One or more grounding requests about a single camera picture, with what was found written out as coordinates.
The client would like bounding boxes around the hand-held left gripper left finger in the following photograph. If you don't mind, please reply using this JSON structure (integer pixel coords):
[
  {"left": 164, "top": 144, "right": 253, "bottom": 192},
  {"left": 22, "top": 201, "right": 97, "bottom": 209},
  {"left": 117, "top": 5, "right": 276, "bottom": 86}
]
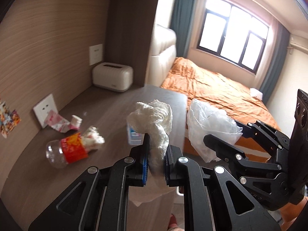
[{"left": 28, "top": 135, "right": 150, "bottom": 231}]

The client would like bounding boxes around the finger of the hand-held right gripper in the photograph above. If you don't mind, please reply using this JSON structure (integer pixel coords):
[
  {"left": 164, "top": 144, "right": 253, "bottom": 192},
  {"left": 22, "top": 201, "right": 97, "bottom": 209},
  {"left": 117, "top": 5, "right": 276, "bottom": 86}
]
[
  {"left": 203, "top": 135, "right": 288, "bottom": 190},
  {"left": 237, "top": 120, "right": 290, "bottom": 150}
]

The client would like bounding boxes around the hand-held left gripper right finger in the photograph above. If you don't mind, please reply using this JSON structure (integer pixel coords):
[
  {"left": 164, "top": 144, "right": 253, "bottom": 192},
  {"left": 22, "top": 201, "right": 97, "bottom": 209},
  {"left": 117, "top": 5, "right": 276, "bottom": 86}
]
[{"left": 165, "top": 146, "right": 273, "bottom": 231}]

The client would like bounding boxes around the clear plastic bag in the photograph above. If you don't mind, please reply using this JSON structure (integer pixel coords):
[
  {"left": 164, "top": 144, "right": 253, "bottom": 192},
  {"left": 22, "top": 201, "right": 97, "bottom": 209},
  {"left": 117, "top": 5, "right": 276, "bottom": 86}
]
[{"left": 186, "top": 99, "right": 243, "bottom": 163}]

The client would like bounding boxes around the white cloth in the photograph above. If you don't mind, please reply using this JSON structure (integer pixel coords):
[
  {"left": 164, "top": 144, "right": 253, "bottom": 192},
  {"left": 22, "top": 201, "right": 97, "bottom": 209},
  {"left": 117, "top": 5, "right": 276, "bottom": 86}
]
[{"left": 127, "top": 100, "right": 177, "bottom": 207}]

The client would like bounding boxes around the person's right forearm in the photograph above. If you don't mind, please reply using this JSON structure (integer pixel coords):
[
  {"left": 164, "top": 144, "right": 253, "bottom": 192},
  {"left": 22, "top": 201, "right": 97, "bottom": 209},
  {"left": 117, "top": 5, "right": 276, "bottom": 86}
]
[{"left": 280, "top": 198, "right": 308, "bottom": 231}]

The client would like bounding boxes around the small blue and white packet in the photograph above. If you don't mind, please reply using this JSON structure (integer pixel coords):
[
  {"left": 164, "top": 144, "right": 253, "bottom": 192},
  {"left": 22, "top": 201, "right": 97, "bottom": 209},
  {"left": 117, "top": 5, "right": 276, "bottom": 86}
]
[{"left": 127, "top": 123, "right": 145, "bottom": 145}]

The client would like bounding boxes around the white pillow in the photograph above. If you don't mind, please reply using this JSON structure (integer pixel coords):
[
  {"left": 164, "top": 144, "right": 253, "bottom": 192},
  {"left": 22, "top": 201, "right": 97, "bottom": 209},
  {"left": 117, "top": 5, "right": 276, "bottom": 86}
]
[{"left": 250, "top": 88, "right": 263, "bottom": 99}]

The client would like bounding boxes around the person's foot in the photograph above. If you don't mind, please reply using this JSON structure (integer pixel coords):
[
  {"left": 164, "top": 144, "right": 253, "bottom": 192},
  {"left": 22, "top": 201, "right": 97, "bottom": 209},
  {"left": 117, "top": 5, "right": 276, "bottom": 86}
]
[{"left": 168, "top": 214, "right": 179, "bottom": 231}]

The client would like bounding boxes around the crumpled white plastic bag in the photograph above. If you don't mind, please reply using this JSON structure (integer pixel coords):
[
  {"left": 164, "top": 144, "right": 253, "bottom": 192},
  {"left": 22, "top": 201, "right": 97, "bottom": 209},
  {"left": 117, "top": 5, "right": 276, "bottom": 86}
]
[{"left": 83, "top": 126, "right": 105, "bottom": 151}]

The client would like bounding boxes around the bed with orange sheet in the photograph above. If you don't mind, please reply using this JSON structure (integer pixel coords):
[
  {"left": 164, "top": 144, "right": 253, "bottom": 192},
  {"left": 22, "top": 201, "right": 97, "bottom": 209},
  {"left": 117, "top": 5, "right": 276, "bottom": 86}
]
[{"left": 160, "top": 57, "right": 283, "bottom": 164}]

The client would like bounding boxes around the grey blue curtain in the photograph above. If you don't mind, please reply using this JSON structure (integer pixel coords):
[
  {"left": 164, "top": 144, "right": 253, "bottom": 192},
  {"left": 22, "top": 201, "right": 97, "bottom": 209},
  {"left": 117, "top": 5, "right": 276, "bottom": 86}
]
[
  {"left": 170, "top": 0, "right": 200, "bottom": 58},
  {"left": 260, "top": 26, "right": 291, "bottom": 101}
]

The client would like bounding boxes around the plastic bottle with orange label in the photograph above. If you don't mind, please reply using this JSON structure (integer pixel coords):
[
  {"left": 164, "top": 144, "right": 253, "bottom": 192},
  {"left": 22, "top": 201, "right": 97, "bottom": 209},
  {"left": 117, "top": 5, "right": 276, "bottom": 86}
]
[{"left": 46, "top": 132, "right": 88, "bottom": 169}]

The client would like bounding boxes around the pink and white wrapper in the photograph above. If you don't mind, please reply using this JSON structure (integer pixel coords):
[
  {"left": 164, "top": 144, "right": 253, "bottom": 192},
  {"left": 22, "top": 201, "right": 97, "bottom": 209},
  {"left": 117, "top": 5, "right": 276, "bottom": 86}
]
[{"left": 47, "top": 109, "right": 83, "bottom": 134}]

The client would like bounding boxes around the cream tissue box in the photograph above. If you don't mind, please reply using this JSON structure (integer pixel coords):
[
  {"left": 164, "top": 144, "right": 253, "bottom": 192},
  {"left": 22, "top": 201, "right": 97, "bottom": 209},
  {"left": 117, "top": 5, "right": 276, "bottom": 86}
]
[{"left": 93, "top": 62, "right": 133, "bottom": 93}]

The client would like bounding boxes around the dark framed window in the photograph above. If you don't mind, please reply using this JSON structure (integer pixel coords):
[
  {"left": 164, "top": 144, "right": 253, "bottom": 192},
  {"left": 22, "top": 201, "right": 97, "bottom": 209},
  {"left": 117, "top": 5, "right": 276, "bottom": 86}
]
[{"left": 196, "top": 0, "right": 270, "bottom": 74}]

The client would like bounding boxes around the cream padded headboard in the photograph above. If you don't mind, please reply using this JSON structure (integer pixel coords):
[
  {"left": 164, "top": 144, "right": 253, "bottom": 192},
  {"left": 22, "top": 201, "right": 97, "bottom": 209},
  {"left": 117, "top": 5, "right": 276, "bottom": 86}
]
[{"left": 150, "top": 24, "right": 177, "bottom": 87}]

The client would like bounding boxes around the cluster of cartoon stickers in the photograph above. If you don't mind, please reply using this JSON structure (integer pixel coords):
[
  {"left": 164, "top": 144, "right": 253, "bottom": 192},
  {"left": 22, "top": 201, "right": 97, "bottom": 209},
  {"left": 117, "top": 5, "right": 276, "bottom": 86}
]
[{"left": 0, "top": 99, "right": 22, "bottom": 139}]

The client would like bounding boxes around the white wall socket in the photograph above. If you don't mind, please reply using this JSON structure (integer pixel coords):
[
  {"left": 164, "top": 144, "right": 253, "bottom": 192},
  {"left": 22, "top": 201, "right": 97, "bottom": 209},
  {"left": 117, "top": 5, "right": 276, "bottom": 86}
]
[
  {"left": 33, "top": 94, "right": 58, "bottom": 128},
  {"left": 89, "top": 44, "right": 104, "bottom": 66}
]

